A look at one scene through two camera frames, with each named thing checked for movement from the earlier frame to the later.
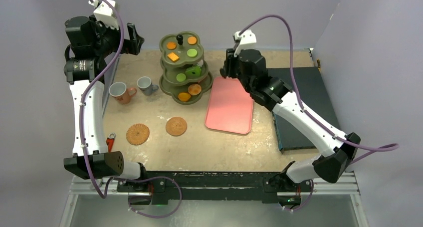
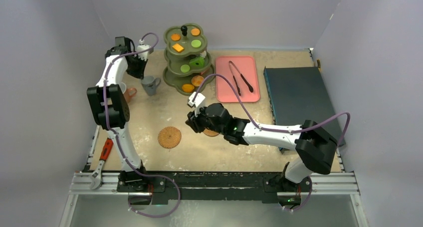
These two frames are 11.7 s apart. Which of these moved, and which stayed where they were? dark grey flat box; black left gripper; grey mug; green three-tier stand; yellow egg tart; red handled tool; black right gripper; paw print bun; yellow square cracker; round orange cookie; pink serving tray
Moved: yellow square cracker; grey mug; round orange cookie; black left gripper; green three-tier stand; yellow egg tart; black right gripper; pink serving tray; paw print bun
Stayed: red handled tool; dark grey flat box
